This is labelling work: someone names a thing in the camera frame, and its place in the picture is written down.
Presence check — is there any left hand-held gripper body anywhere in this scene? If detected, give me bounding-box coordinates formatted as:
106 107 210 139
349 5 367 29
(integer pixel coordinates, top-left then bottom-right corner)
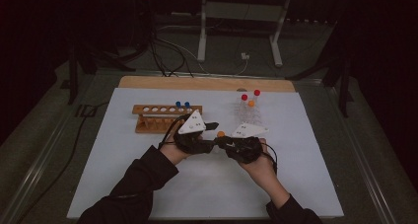
173 109 217 156

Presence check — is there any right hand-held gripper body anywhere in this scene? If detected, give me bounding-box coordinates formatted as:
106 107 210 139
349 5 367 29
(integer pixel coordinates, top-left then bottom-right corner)
225 121 270 165

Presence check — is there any clear plastic test tube rack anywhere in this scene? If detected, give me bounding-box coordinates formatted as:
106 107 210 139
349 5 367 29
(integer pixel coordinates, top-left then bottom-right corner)
234 97 264 129

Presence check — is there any wooden test tube rack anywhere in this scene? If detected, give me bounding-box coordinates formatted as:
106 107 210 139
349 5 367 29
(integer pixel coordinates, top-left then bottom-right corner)
131 104 204 135

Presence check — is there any person's left hand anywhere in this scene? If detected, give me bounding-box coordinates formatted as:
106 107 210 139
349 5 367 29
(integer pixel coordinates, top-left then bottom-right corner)
160 133 195 167

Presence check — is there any person's right hand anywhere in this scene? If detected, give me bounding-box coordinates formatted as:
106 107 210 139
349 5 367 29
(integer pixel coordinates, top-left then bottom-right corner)
238 138 279 187

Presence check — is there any white table mat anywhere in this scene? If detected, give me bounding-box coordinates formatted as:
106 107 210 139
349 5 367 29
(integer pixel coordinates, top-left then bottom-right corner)
66 87 345 220

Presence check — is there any white metal stand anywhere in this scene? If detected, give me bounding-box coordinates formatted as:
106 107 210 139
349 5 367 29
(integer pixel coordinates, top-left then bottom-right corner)
196 0 294 68

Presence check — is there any black stand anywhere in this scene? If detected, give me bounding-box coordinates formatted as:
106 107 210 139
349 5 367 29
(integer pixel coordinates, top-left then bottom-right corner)
66 36 136 106
285 52 355 118

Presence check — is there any left hand-held gripper cable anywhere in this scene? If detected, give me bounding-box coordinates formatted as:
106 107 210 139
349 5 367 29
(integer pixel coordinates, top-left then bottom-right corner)
158 113 192 150

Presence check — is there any hand-held gripper cable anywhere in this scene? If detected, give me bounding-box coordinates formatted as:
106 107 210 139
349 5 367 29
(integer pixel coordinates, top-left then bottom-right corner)
158 113 192 150
260 141 279 177

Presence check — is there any right hand-held gripper cable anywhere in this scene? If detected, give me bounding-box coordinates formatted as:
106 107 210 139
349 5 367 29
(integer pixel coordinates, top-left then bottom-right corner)
260 141 279 177

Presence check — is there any white cable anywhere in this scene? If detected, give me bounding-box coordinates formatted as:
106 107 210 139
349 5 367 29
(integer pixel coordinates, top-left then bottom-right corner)
157 25 250 77

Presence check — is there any black cable bundle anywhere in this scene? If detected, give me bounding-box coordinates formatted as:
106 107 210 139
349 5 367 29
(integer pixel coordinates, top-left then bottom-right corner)
144 20 195 78

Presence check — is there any metal floor rail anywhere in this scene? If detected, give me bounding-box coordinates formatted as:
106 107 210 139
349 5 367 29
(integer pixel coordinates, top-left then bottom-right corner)
323 85 400 224
0 73 97 224

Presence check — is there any long black floor cable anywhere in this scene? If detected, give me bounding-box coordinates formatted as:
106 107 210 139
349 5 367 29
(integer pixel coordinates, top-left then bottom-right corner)
15 100 110 224

